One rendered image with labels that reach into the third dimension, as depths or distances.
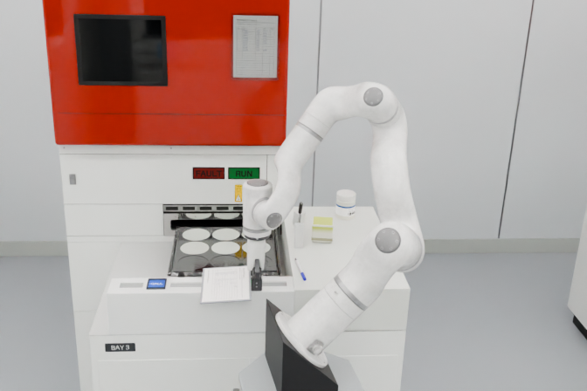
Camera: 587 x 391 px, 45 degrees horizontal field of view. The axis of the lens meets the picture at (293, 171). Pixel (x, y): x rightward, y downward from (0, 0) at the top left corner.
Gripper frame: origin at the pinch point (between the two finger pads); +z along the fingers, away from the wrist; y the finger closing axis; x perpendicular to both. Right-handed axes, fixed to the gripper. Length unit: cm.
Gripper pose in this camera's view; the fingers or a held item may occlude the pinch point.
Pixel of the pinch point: (256, 279)
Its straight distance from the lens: 216.3
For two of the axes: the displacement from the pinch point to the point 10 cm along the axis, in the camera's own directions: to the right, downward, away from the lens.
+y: 0.7, 3.5, -9.3
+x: 10.0, 0.0, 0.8
